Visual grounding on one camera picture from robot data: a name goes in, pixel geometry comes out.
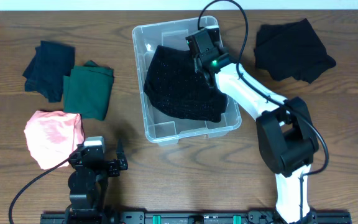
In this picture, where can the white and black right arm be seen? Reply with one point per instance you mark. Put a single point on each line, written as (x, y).
(287, 138)

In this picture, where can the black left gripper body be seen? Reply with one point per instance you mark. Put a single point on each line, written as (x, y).
(105, 166)

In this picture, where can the clear plastic storage bin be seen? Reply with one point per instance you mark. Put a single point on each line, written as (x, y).
(159, 127)

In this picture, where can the pink folded garment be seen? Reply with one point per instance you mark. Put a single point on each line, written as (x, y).
(52, 136)

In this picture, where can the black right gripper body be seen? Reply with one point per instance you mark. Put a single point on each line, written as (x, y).
(198, 65)

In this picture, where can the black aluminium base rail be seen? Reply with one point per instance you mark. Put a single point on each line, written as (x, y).
(251, 217)

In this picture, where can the dark navy folded garment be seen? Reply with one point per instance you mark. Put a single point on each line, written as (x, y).
(51, 62)

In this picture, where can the black glittery garment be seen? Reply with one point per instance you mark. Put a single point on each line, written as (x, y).
(175, 88)

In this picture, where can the dark green folded garment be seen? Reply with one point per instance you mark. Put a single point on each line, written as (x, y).
(87, 90)

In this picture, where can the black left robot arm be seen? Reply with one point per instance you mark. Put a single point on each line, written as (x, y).
(89, 182)

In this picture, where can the plain black garment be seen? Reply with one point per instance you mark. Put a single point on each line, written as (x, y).
(291, 50)

